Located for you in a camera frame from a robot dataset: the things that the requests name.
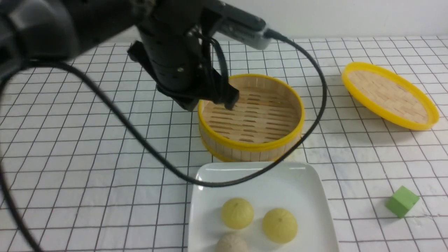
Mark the green cube block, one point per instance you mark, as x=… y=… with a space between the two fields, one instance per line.
x=401 y=202

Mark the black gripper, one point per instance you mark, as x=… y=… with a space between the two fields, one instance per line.
x=177 y=56

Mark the white square plate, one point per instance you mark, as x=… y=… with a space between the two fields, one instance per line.
x=293 y=186

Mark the white grid tablecloth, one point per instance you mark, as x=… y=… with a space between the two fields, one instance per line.
x=82 y=183

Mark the yellow steamed bun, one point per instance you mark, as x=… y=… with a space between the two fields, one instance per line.
x=237 y=213
x=280 y=225

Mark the beige steamed bun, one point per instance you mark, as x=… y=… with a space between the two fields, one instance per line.
x=231 y=243

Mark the bamboo steamer lid yellow rim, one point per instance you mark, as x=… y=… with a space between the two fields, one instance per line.
x=390 y=96

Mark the bamboo steamer basket yellow rim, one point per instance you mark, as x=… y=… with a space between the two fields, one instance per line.
x=263 y=125

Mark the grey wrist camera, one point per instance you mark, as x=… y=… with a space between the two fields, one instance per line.
x=235 y=23

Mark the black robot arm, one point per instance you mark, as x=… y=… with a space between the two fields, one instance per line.
x=58 y=30

